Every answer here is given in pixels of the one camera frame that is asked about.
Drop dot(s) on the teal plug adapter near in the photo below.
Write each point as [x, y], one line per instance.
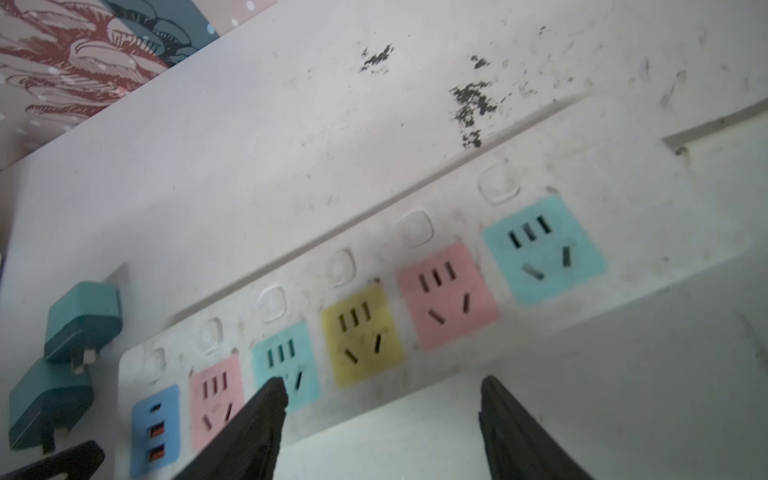
[50, 397]

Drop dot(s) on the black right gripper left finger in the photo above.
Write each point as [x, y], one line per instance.
[248, 447]

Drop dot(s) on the teal plug adapter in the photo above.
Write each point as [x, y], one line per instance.
[81, 323]
[50, 397]

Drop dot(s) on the teal plug adapter far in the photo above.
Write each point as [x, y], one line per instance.
[81, 323]

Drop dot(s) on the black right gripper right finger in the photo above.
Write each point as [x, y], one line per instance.
[516, 445]

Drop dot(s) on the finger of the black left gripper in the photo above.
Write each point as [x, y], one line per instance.
[77, 463]

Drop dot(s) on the white multicolour power strip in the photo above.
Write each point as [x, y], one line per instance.
[584, 212]

